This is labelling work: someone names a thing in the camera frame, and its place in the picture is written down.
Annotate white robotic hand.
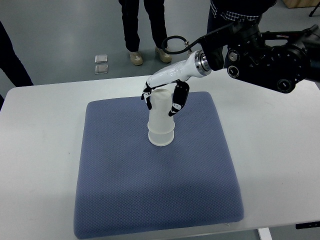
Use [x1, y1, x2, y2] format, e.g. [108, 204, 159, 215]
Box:
[141, 50, 212, 117]

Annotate white paper cup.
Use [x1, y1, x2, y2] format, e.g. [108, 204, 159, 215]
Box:
[147, 89, 175, 135]
[148, 130, 175, 147]

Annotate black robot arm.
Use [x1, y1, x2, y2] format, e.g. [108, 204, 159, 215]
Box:
[141, 21, 320, 116]

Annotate white paper cup on mat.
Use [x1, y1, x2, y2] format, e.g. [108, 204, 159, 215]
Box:
[148, 130, 175, 147]

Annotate lower silver floor plate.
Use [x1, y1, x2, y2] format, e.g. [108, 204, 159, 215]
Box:
[95, 64, 109, 75]

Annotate silver floor plate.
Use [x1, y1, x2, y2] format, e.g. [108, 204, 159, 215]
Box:
[94, 54, 108, 64]
[95, 64, 109, 75]

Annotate upper silver floor plate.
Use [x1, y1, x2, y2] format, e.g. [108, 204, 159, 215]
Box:
[94, 54, 108, 64]

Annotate person in black trousers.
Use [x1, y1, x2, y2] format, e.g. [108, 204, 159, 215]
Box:
[117, 0, 173, 67]

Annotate person in plaid shirt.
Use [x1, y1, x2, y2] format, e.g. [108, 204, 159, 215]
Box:
[207, 0, 277, 33]

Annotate blue quilted cushion mat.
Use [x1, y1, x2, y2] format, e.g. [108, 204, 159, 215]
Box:
[73, 91, 244, 239]

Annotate brown cardboard box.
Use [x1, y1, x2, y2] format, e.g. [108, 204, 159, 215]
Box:
[282, 0, 319, 9]

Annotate person in dark clothing left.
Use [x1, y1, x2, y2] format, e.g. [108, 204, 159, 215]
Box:
[0, 19, 35, 107]

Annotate black tripod leg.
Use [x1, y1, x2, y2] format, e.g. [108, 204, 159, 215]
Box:
[308, 5, 319, 17]

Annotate white table leg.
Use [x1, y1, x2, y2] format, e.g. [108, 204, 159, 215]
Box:
[257, 227, 272, 240]

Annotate black table control panel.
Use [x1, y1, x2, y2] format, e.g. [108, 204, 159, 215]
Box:
[295, 221, 320, 230]

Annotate black looped cable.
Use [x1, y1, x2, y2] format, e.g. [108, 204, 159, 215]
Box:
[161, 27, 235, 56]

